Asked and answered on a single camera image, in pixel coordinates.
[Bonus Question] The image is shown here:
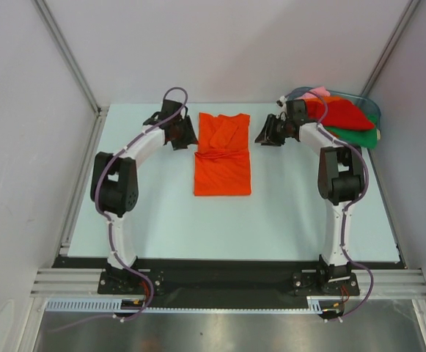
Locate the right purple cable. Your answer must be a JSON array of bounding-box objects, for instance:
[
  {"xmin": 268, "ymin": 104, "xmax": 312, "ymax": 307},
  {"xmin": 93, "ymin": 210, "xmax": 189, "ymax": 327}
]
[{"xmin": 282, "ymin": 89, "xmax": 375, "ymax": 322}]

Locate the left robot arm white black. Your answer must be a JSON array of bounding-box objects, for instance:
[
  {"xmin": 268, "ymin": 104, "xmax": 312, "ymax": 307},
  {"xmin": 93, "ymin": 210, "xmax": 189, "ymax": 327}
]
[{"xmin": 90, "ymin": 98, "xmax": 198, "ymax": 293}]

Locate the white slotted cable duct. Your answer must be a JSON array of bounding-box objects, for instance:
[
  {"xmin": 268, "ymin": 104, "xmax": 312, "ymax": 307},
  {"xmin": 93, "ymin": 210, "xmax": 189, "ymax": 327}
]
[{"xmin": 45, "ymin": 296, "xmax": 342, "ymax": 315}]

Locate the green t shirt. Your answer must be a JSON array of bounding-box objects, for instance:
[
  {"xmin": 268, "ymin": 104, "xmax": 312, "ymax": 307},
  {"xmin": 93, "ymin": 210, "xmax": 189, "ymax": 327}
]
[{"xmin": 325, "ymin": 114, "xmax": 379, "ymax": 150}]

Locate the orange t shirt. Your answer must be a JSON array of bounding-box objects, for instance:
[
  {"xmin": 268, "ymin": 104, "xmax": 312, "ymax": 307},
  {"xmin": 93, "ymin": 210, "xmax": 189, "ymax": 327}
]
[
  {"xmin": 194, "ymin": 112, "xmax": 251, "ymax": 197},
  {"xmin": 329, "ymin": 131, "xmax": 340, "ymax": 139}
]

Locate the red t shirt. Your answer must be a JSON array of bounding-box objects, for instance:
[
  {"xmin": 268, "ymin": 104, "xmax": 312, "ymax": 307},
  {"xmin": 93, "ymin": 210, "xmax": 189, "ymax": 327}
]
[{"xmin": 305, "ymin": 97, "xmax": 375, "ymax": 131}]

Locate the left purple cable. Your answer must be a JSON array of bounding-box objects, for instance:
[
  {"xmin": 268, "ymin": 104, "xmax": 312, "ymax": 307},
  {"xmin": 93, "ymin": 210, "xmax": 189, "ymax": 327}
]
[{"xmin": 93, "ymin": 87, "xmax": 190, "ymax": 323}]

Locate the pink t shirt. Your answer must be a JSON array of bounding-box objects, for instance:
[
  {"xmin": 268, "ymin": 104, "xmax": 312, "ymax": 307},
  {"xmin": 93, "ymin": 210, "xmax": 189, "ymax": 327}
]
[{"xmin": 301, "ymin": 86, "xmax": 331, "ymax": 100}]

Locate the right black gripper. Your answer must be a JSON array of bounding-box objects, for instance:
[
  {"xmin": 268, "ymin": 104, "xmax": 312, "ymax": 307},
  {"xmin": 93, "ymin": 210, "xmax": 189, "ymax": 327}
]
[{"xmin": 255, "ymin": 114, "xmax": 292, "ymax": 147}]

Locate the purple cable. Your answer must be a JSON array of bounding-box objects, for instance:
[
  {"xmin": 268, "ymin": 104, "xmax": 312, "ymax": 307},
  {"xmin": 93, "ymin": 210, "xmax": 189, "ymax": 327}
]
[
  {"xmin": 282, "ymin": 89, "xmax": 375, "ymax": 322},
  {"xmin": 93, "ymin": 87, "xmax": 190, "ymax": 323}
]

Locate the aluminium frame rail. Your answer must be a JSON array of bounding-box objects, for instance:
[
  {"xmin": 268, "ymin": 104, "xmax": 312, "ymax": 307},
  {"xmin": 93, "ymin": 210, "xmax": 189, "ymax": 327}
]
[{"xmin": 31, "ymin": 268, "xmax": 102, "ymax": 298}]

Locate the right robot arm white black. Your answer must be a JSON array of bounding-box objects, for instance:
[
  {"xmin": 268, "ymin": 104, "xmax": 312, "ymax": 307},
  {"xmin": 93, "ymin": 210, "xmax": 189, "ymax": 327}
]
[{"xmin": 255, "ymin": 97, "xmax": 369, "ymax": 294}]

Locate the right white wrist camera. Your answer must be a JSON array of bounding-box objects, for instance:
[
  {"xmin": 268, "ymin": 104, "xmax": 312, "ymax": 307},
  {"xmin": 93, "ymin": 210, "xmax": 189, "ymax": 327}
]
[{"xmin": 276, "ymin": 96, "xmax": 287, "ymax": 108}]

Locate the blue plastic basket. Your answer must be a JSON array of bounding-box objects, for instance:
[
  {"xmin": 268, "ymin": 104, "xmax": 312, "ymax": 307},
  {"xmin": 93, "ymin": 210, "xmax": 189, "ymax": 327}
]
[{"xmin": 285, "ymin": 87, "xmax": 381, "ymax": 141}]

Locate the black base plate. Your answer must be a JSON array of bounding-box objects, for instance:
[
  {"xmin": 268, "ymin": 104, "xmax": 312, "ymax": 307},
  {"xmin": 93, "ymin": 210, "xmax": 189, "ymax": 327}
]
[{"xmin": 53, "ymin": 257, "xmax": 404, "ymax": 312}]

